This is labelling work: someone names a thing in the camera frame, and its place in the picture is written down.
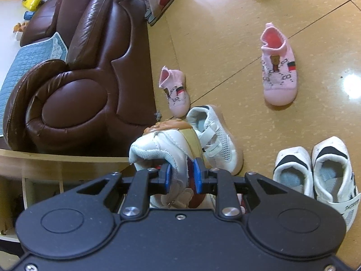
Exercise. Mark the white mesh velcro sneaker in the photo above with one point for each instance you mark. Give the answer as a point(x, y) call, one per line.
point(222, 149)

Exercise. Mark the pink knit sock shoe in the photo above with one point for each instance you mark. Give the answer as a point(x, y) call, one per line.
point(279, 82)
point(176, 96)

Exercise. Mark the blue quilted mat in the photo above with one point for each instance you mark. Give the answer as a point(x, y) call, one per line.
point(25, 59)

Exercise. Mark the small brown toy figure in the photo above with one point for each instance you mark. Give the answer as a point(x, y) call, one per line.
point(21, 27)

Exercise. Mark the white black-stripe shoe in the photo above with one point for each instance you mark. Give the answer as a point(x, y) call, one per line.
point(332, 158)
point(293, 161)

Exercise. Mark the brown leather sofa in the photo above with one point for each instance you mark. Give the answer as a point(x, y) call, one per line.
point(84, 90)

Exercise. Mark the wooden shoe cabinet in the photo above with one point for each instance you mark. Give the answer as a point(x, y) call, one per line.
point(56, 155)

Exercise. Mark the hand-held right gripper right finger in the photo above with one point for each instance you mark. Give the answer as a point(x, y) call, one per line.
point(200, 176)

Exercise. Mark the white red-stripe high-top shoe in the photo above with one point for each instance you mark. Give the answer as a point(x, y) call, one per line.
point(158, 146)

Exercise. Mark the small blue container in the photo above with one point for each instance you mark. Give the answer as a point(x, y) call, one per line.
point(29, 15)

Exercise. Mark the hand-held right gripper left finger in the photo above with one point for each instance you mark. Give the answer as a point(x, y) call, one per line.
point(167, 179)

